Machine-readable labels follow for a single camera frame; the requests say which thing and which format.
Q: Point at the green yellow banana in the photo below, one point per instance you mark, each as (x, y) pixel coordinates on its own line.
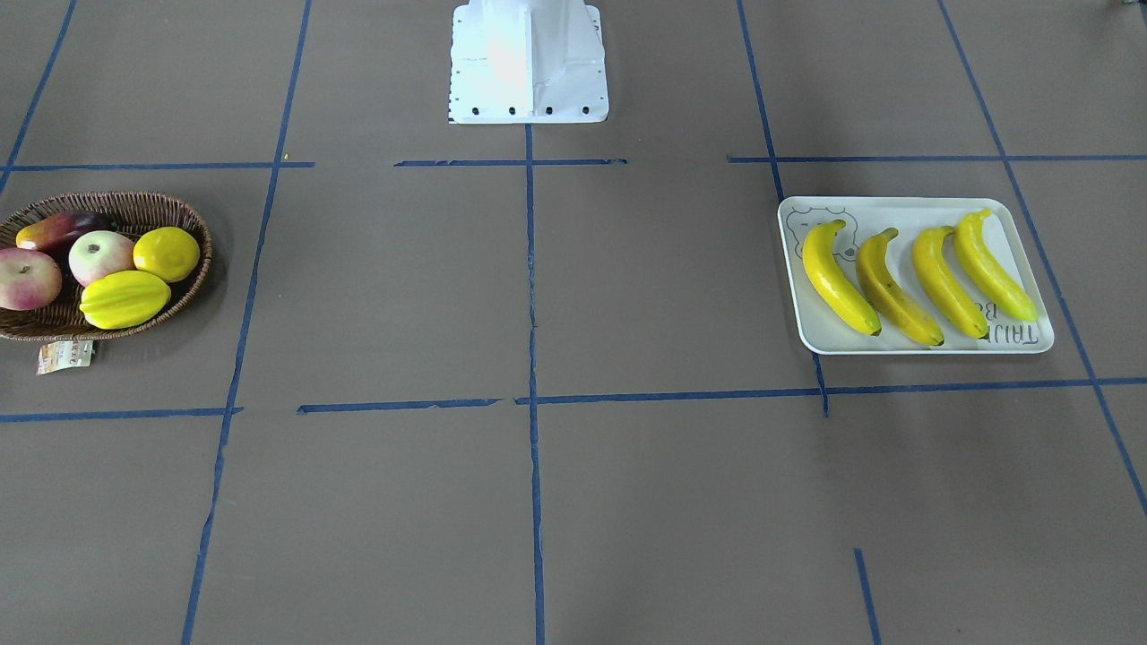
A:
(831, 283)

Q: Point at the large yellow banana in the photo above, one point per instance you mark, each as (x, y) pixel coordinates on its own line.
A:
(888, 297)

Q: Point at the greenish yellow banana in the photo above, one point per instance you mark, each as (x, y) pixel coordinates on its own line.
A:
(986, 272)

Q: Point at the brown wicker basket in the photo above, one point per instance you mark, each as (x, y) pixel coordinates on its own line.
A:
(135, 213)

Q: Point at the white bear tray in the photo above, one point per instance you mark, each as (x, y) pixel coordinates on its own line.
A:
(822, 330)

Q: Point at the yellow lemon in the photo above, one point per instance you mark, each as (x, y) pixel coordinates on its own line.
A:
(170, 253)

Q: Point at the yellow mango fruit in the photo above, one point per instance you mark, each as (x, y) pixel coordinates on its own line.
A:
(124, 299)

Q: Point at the pale yellow pink apple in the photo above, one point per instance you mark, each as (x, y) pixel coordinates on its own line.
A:
(98, 254)

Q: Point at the paper label tag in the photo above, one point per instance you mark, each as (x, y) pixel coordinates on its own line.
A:
(65, 355)

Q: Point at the dark red apple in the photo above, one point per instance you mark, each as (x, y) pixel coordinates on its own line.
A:
(56, 233)

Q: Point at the red pink apple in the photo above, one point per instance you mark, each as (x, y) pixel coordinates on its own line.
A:
(29, 279)

